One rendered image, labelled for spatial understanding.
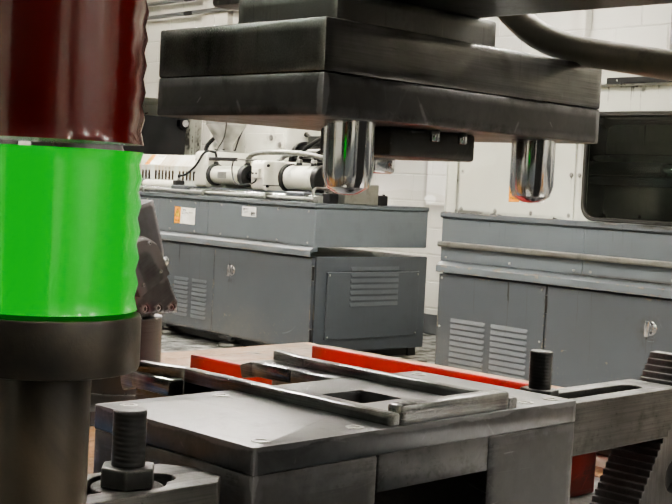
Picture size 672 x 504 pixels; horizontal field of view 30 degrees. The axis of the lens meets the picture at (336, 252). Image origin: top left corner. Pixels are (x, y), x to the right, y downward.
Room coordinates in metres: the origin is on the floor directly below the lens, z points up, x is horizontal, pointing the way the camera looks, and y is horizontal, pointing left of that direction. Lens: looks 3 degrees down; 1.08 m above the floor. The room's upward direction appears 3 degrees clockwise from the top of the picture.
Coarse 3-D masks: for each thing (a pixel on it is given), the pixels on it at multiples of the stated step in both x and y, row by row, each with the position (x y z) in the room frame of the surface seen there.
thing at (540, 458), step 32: (96, 448) 0.51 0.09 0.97; (160, 448) 0.48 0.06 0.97; (416, 448) 0.50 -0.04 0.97; (448, 448) 0.52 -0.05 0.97; (480, 448) 0.53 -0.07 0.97; (512, 448) 0.55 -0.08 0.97; (544, 448) 0.57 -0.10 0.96; (224, 480) 0.45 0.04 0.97; (256, 480) 0.44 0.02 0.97; (288, 480) 0.45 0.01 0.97; (320, 480) 0.46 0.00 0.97; (352, 480) 0.48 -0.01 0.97; (384, 480) 0.49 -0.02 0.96; (416, 480) 0.50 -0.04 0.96; (448, 480) 0.55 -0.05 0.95; (480, 480) 0.54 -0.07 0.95; (512, 480) 0.55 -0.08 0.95; (544, 480) 0.57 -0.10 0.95
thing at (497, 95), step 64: (256, 0) 0.52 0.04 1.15; (320, 0) 0.50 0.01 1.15; (384, 0) 0.51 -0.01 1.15; (448, 0) 0.51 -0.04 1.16; (512, 0) 0.50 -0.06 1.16; (576, 0) 0.49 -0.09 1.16; (640, 0) 0.48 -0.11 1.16; (192, 64) 0.51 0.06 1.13; (256, 64) 0.48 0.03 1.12; (320, 64) 0.46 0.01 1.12; (384, 64) 0.48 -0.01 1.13; (448, 64) 0.51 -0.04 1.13; (512, 64) 0.54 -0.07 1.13; (576, 64) 0.57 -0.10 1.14; (320, 128) 0.57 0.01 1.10; (384, 128) 0.52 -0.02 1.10; (448, 128) 0.51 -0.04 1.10; (512, 128) 0.54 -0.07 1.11; (576, 128) 0.57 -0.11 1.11; (512, 192) 0.57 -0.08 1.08
